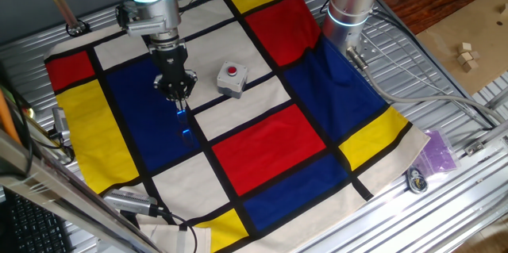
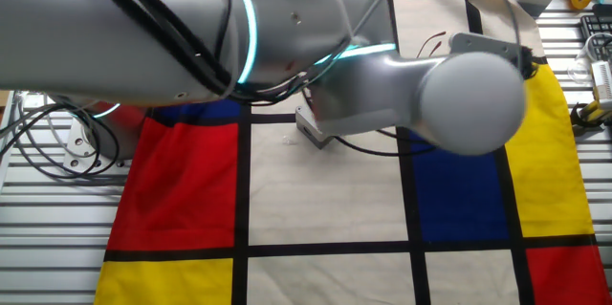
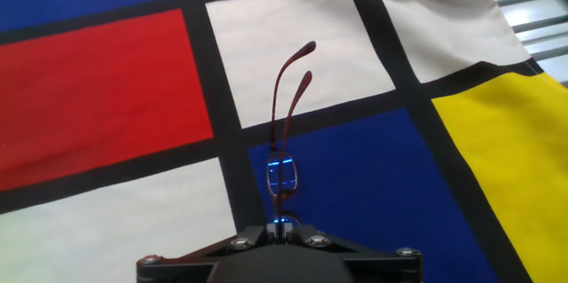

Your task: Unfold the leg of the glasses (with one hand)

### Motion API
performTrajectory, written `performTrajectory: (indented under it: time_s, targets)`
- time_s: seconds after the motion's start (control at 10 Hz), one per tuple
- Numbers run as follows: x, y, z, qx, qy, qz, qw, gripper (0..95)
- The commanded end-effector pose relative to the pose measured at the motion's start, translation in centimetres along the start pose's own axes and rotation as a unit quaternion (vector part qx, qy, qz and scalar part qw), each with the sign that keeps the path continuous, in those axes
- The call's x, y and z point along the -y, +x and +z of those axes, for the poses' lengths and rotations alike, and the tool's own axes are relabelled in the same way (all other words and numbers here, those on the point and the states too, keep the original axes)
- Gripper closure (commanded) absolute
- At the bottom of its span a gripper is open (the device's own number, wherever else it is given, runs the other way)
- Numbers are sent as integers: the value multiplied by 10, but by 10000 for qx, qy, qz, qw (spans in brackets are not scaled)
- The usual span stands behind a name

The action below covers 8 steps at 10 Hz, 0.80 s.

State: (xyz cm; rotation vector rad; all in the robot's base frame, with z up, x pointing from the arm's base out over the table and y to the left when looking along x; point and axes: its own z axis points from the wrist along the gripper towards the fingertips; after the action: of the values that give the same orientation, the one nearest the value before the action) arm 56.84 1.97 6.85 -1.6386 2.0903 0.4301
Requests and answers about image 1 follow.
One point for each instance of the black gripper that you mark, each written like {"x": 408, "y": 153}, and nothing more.
{"x": 170, "y": 62}

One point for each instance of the orange pole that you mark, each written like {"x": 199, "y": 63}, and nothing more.
{"x": 6, "y": 118}

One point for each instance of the metal corner bracket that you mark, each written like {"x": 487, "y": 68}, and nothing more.
{"x": 474, "y": 148}

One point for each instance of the small wooden cube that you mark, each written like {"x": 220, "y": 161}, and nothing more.
{"x": 504, "y": 9}
{"x": 464, "y": 58}
{"x": 471, "y": 66}
{"x": 465, "y": 47}
{"x": 475, "y": 55}

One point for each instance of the colour-block patterned cloth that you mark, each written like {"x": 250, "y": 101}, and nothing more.
{"x": 266, "y": 146}

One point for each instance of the silver depth camera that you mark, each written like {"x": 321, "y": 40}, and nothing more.
{"x": 145, "y": 27}
{"x": 129, "y": 202}

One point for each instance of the shiny metal frame bar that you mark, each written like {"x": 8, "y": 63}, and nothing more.
{"x": 59, "y": 193}

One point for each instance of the black keyboard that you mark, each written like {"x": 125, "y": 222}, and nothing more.
{"x": 35, "y": 225}

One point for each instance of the red thin-framed glasses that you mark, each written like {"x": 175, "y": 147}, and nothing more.
{"x": 186, "y": 136}

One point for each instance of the purple plastic bag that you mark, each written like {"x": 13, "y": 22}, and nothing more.
{"x": 436, "y": 154}

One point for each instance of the grey box with red button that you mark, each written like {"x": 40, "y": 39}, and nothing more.
{"x": 232, "y": 82}

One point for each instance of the small grey metal device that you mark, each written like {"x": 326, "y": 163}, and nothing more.
{"x": 60, "y": 122}

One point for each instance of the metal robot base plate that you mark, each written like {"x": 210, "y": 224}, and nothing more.
{"x": 369, "y": 48}

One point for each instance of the brown cardboard sheet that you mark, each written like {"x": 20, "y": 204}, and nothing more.
{"x": 456, "y": 19}

